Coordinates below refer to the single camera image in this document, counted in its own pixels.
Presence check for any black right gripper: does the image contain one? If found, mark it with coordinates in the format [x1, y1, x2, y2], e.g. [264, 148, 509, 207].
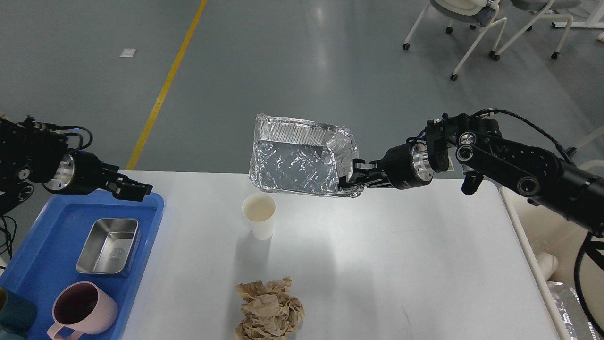
[339, 142, 434, 191]

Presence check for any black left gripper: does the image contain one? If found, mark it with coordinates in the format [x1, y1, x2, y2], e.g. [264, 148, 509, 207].
[43, 151, 153, 202]

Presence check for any stainless steel rectangular container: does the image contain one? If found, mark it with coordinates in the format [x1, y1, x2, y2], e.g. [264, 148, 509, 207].
[75, 218, 140, 277]

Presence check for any aluminium foil tray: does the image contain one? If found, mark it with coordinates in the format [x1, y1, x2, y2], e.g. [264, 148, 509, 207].
[249, 113, 362, 198]

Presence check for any white paper cup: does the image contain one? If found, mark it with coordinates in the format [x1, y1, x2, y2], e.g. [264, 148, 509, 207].
[242, 192, 276, 240]

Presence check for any pink plastic mug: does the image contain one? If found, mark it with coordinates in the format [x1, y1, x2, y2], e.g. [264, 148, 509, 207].
[47, 281, 118, 340]

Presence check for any brown paper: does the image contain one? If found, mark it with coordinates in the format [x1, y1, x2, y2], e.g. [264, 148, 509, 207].
[234, 276, 305, 340]

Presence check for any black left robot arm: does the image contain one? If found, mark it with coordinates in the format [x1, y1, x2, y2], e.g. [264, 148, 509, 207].
[0, 116, 153, 215]

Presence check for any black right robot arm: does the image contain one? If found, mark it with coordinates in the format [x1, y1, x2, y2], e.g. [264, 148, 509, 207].
[338, 109, 604, 334]

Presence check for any blue plastic tray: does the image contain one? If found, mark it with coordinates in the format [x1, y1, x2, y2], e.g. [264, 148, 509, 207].
[1, 191, 164, 340]

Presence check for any teal object at corner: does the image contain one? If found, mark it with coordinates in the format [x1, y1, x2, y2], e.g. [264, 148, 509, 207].
[0, 288, 37, 340]

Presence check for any white office chair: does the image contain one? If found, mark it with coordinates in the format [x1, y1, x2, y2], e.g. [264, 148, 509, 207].
[402, 0, 507, 80]
[489, 0, 583, 61]

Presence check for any beige plastic bin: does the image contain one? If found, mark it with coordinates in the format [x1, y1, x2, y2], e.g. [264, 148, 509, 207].
[500, 187, 603, 340]

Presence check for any foil tray inside bin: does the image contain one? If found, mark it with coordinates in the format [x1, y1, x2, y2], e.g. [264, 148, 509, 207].
[546, 281, 600, 340]

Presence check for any white chair leg right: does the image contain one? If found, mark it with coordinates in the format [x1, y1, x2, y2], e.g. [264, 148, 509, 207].
[564, 125, 604, 178]

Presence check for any black cable at left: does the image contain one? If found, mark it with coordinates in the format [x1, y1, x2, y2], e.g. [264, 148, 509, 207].
[0, 214, 17, 271]

